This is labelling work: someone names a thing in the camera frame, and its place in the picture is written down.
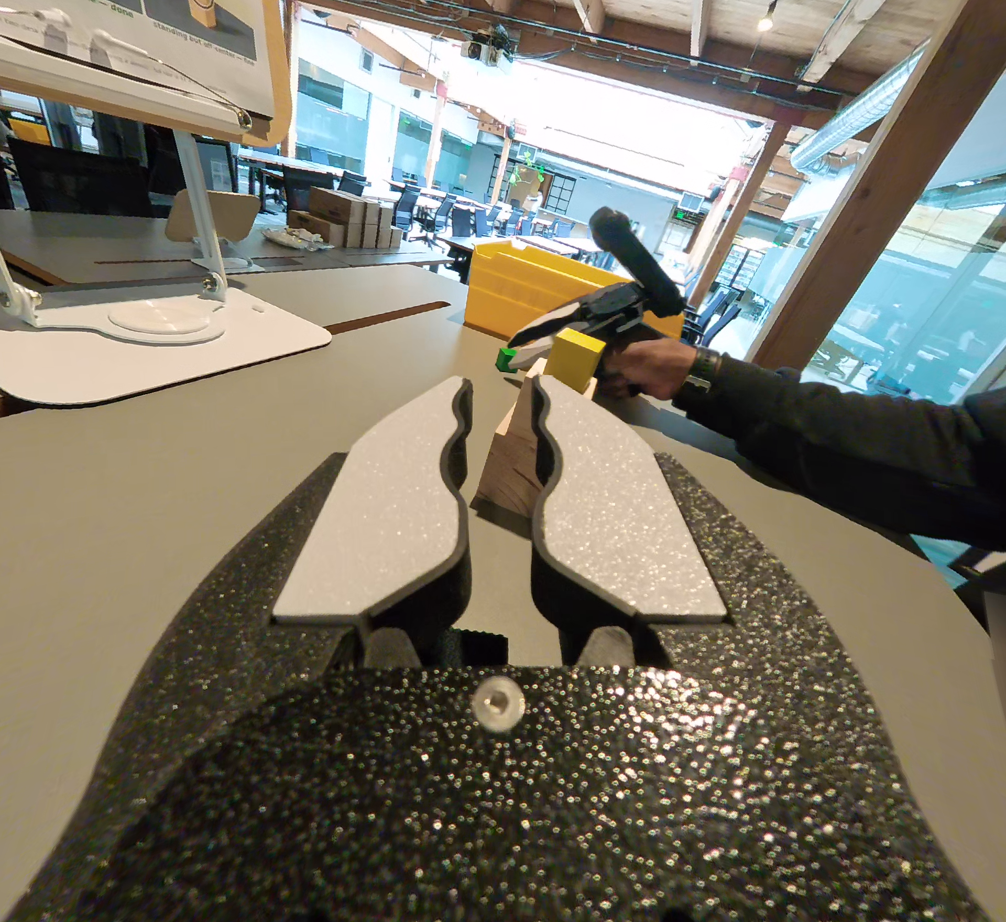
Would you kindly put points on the green wooden cube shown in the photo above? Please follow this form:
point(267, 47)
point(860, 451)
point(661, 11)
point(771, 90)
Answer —
point(507, 360)

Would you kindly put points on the yellow plastic bin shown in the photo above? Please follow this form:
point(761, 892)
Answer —
point(519, 277)

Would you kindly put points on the small beige board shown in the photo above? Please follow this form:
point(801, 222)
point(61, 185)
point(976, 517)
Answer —
point(216, 214)

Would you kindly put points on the white document stand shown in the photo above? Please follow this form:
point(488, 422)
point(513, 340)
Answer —
point(259, 332)

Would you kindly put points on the person's right forearm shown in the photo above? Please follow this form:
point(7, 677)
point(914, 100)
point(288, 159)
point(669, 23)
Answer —
point(864, 450)

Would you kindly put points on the large natural wooden cube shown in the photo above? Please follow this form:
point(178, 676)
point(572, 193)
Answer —
point(511, 458)

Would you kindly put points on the yellow wooden cube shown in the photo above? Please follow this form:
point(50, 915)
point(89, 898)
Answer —
point(574, 360)

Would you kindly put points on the black wristwatch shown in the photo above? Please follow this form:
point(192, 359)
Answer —
point(702, 370)

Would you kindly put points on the person's right hand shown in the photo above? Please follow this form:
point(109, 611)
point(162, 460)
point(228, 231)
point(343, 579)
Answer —
point(656, 368)

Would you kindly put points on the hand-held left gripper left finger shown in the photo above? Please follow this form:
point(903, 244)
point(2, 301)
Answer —
point(377, 529)

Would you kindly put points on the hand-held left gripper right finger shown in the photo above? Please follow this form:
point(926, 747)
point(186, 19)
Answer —
point(629, 529)

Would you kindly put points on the stack of cardboard boxes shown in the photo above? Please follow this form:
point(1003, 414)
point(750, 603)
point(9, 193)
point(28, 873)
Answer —
point(346, 218)

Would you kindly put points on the metal air duct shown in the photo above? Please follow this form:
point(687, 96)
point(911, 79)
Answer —
point(857, 112)

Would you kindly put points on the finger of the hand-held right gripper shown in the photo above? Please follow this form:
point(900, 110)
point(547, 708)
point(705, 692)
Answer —
point(530, 352)
point(554, 320)

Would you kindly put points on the wooden pillar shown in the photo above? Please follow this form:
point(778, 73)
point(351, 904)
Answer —
point(904, 151)

